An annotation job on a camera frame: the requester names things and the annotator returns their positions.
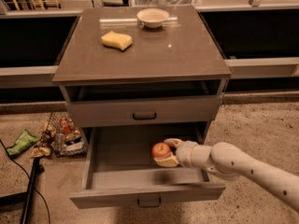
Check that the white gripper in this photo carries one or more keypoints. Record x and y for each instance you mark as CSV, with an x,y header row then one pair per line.
x,y
186,154

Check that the red apple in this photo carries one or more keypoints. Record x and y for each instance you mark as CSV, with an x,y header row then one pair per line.
x,y
160,150

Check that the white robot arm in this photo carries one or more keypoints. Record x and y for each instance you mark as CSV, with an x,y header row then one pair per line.
x,y
228,162

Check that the closed middle drawer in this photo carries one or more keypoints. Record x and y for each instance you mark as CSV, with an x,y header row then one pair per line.
x,y
144,111

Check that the open lower drawer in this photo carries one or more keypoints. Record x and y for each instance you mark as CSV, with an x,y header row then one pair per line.
x,y
120,170

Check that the grey drawer cabinet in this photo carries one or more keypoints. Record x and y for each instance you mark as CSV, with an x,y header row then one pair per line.
x,y
179,59

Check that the yellow sponge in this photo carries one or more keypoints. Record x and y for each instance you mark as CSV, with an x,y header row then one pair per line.
x,y
117,41

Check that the white bowl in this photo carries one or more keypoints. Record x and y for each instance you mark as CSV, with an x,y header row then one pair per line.
x,y
153,17

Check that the green snack bag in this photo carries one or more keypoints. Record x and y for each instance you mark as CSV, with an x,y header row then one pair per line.
x,y
24,141

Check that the black stand leg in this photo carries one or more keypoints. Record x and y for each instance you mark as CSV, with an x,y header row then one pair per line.
x,y
26,198

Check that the wire basket with snacks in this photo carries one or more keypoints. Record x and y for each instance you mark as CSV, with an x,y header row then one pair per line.
x,y
60,137

